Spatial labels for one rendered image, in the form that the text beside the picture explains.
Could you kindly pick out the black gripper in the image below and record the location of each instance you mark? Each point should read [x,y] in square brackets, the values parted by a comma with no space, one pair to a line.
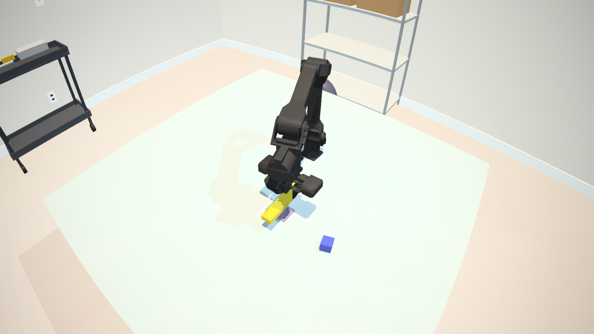
[307,185]

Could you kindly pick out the yellow bar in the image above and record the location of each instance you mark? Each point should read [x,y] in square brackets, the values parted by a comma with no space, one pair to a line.
[277,207]

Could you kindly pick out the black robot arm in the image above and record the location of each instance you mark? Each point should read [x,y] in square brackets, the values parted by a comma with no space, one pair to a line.
[297,126]

